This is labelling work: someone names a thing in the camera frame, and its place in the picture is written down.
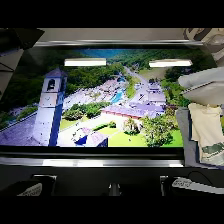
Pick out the blue garment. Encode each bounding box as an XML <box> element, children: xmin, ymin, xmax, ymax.
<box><xmin>187</xmin><ymin>112</ymin><xmax>202</xmax><ymax>162</ymax></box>

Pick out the silver frame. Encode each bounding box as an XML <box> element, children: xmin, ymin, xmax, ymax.
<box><xmin>0</xmin><ymin>39</ymin><xmax>205</xmax><ymax>197</ymax></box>

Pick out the grey garment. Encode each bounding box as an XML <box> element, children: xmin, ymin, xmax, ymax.
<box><xmin>175</xmin><ymin>107</ymin><xmax>204</xmax><ymax>169</ymax></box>

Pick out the black cable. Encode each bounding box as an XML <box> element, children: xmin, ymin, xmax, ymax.
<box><xmin>185</xmin><ymin>169</ymin><xmax>215</xmax><ymax>184</ymax></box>

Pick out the cream T-shirt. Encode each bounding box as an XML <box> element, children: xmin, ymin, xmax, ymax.
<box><xmin>187</xmin><ymin>102</ymin><xmax>224</xmax><ymax>167</ymax></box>

